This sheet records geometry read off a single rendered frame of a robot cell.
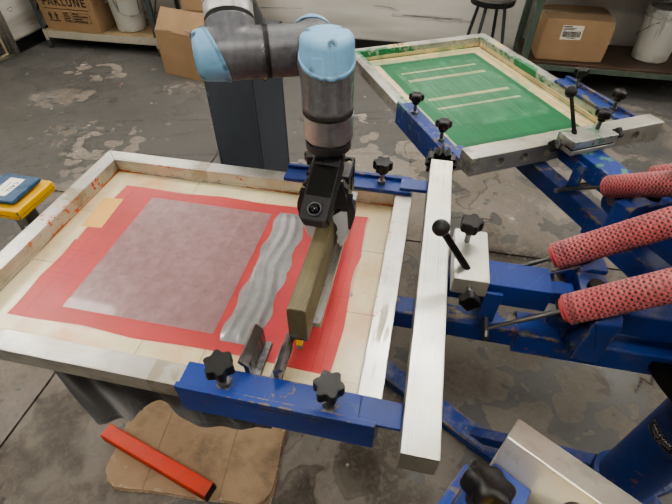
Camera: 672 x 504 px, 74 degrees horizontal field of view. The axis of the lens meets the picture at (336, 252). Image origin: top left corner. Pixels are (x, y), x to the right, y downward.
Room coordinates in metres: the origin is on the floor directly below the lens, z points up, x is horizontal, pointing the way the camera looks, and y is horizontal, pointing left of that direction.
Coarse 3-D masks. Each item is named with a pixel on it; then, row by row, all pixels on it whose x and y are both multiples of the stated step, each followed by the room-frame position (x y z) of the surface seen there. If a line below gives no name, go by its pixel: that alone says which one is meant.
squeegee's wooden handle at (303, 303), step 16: (320, 240) 0.54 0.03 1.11; (336, 240) 0.60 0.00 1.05; (320, 256) 0.50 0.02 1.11; (304, 272) 0.47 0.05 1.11; (320, 272) 0.48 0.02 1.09; (304, 288) 0.44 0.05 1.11; (320, 288) 0.48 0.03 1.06; (288, 304) 0.41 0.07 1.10; (304, 304) 0.41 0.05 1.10; (288, 320) 0.40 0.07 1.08; (304, 320) 0.39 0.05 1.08; (304, 336) 0.39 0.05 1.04
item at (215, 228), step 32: (128, 192) 0.87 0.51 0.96; (160, 192) 0.87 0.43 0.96; (128, 224) 0.76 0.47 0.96; (160, 224) 0.76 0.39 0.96; (192, 224) 0.76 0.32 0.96; (224, 224) 0.76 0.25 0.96; (256, 224) 0.76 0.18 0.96; (352, 224) 0.76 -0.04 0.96; (192, 256) 0.65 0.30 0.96; (224, 256) 0.65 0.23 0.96; (256, 256) 0.65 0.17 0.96; (352, 256) 0.65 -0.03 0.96
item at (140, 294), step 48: (48, 288) 0.57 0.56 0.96; (96, 288) 0.57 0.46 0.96; (144, 288) 0.57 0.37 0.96; (192, 288) 0.57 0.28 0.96; (240, 288) 0.57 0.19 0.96; (288, 288) 0.57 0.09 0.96; (336, 288) 0.57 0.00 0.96; (144, 336) 0.45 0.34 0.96; (192, 336) 0.45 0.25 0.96; (336, 336) 0.45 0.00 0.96
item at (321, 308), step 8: (352, 192) 0.76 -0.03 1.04; (336, 248) 0.59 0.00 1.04; (336, 256) 0.57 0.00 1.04; (336, 264) 0.55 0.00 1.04; (328, 272) 0.53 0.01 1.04; (328, 280) 0.51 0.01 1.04; (328, 288) 0.49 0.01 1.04; (320, 296) 0.47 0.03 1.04; (328, 296) 0.47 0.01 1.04; (320, 304) 0.46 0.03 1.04; (320, 312) 0.44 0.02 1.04; (320, 320) 0.43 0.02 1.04
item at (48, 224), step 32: (128, 160) 0.96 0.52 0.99; (160, 160) 0.96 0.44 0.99; (192, 160) 0.96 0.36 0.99; (64, 192) 0.83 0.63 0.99; (96, 192) 0.87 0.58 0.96; (288, 192) 0.87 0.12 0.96; (32, 224) 0.71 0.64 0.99; (64, 224) 0.75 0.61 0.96; (0, 256) 0.62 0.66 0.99; (32, 256) 0.65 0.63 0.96; (384, 256) 0.62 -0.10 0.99; (0, 288) 0.56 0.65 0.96; (384, 288) 0.54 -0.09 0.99; (384, 320) 0.46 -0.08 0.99; (0, 352) 0.41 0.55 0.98; (32, 352) 0.40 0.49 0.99; (64, 352) 0.40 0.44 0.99; (96, 352) 0.40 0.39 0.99; (384, 352) 0.40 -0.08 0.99; (128, 384) 0.36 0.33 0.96; (160, 384) 0.35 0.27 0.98
